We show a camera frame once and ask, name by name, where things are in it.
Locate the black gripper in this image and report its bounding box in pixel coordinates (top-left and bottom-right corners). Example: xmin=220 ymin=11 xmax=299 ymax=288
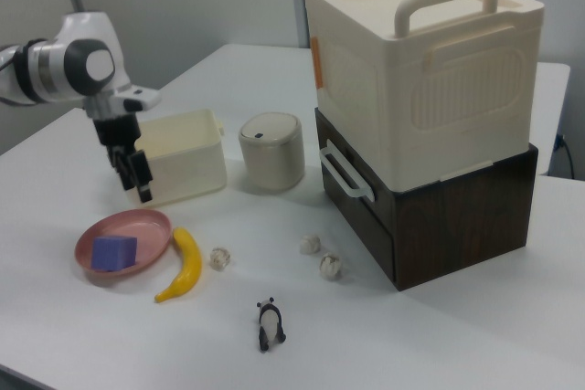
xmin=93 ymin=113 xmax=154 ymax=205

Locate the purple cube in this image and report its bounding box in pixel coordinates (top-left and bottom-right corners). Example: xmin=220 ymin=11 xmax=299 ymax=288
xmin=90 ymin=236 xmax=139 ymax=272

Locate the pink plate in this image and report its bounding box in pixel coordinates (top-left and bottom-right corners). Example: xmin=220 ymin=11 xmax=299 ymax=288
xmin=74 ymin=208 xmax=173 ymax=278

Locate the cream open storage bin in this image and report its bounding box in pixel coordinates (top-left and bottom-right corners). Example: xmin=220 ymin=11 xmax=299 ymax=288
xmin=132 ymin=108 xmax=229 ymax=208

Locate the yellow toy banana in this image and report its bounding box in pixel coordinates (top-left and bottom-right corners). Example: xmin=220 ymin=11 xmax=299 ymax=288
xmin=154 ymin=227 xmax=203 ymax=304

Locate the small cream lidded trash can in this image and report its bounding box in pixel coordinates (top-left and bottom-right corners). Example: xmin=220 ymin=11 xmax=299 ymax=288
xmin=238 ymin=111 xmax=306 ymax=194

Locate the panda figurine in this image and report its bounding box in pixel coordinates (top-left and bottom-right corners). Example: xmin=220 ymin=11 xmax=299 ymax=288
xmin=255 ymin=296 xmax=288 ymax=353

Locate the dark brown drawer box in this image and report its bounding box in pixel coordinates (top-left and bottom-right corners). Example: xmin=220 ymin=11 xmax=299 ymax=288
xmin=314 ymin=106 xmax=540 ymax=293

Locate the cream storage container with handles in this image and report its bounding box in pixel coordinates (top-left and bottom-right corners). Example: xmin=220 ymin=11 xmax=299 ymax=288
xmin=303 ymin=0 xmax=546 ymax=193

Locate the dark cable with blue plug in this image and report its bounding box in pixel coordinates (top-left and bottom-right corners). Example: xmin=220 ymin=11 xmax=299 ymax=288
xmin=555 ymin=132 xmax=575 ymax=179

